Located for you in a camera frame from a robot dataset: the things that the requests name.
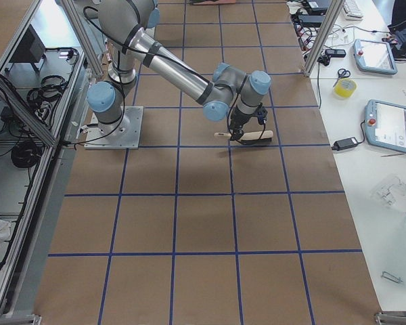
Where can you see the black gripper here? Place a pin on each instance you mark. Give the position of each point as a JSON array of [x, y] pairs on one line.
[[238, 120]]

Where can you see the aluminium frame post right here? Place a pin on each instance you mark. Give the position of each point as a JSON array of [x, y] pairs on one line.
[[83, 38]]

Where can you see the clear plastic packaging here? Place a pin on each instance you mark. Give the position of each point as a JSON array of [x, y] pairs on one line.
[[386, 190]]

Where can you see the blue teach pendant far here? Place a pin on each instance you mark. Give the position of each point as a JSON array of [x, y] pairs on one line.
[[374, 57]]

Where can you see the blue teach pendant near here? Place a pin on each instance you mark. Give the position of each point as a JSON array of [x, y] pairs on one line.
[[385, 125]]

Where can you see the aluminium frame post left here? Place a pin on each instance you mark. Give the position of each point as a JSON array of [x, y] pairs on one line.
[[322, 35]]

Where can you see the metal wire clip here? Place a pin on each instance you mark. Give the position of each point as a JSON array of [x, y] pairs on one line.
[[391, 277]]

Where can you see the yellow tape roll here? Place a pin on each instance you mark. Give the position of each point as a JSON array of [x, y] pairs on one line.
[[345, 87]]

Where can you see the black power adapter brick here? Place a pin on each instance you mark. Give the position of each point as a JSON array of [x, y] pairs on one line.
[[345, 144]]

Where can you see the black smartphone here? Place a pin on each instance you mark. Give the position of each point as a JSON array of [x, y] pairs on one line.
[[335, 53]]

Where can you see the black handled scissors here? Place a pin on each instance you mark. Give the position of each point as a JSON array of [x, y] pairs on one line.
[[342, 73]]

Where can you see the aluminium frame post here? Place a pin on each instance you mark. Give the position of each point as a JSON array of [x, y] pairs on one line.
[[322, 35], [83, 38]]

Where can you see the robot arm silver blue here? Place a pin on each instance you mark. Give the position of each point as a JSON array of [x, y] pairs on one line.
[[231, 93]]

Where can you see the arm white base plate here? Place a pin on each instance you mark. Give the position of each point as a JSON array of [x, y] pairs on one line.
[[116, 136]]

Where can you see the blue teach pendant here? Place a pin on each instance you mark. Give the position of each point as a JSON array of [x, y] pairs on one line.
[[385, 125], [374, 57]]

